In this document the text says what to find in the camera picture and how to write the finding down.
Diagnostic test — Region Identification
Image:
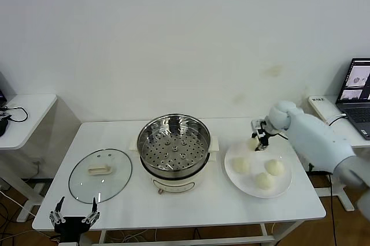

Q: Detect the round white plate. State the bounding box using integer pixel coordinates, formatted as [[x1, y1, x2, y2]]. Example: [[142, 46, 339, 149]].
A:
[[224, 140, 293, 199]]

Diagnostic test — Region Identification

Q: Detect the white table frame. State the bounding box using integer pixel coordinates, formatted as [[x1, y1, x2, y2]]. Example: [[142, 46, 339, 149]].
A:
[[98, 222, 306, 246]]

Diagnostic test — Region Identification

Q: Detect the open grey laptop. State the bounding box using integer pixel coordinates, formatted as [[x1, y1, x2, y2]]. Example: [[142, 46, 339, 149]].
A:
[[335, 58, 370, 141]]

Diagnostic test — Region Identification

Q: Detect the black cable with adapter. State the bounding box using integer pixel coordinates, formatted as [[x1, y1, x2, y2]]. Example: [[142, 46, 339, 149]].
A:
[[308, 114, 346, 246]]

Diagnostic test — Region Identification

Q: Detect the white steamed baozi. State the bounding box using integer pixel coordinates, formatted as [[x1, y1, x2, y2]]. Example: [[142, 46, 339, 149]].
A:
[[232, 158, 250, 174], [247, 137, 261, 151], [265, 159, 286, 176], [254, 172, 275, 191]]

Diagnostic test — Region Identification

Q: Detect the white side table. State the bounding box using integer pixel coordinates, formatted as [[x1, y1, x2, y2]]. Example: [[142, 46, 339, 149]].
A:
[[0, 94, 58, 223], [306, 95, 370, 212]]

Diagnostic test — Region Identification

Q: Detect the open black laptop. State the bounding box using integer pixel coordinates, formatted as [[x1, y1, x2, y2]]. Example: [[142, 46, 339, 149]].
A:
[[0, 70, 17, 107]]

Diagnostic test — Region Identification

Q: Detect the glass pot lid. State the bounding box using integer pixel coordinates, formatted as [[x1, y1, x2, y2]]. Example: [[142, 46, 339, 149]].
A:
[[68, 148, 133, 204]]

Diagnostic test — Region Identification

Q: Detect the thin black looped cable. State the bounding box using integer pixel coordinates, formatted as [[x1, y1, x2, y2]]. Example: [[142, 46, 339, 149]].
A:
[[0, 106, 29, 123]]

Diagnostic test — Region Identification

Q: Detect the white laptop cable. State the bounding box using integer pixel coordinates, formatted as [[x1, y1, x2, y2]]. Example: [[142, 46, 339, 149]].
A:
[[325, 113, 347, 127]]

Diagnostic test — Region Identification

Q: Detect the white wall power socket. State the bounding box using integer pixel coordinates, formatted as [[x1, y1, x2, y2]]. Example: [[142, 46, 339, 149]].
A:
[[31, 156, 47, 169]]

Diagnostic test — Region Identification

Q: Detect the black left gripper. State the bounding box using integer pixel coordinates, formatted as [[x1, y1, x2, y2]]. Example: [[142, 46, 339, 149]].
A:
[[49, 196, 101, 243]]

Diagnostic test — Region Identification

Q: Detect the white floor cable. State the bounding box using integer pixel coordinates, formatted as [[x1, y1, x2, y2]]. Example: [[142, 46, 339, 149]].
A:
[[0, 191, 38, 218]]

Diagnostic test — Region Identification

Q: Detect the cream electric cooking pot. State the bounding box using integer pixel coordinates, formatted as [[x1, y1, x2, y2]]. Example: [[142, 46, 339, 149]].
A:
[[128, 135, 220, 196]]

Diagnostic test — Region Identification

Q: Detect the perforated steel steamer basket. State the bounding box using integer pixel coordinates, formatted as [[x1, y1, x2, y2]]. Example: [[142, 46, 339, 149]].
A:
[[136, 113, 212, 173]]

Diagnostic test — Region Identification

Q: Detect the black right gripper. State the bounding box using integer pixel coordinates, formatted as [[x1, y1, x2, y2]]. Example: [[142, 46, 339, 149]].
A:
[[250, 117, 280, 152]]

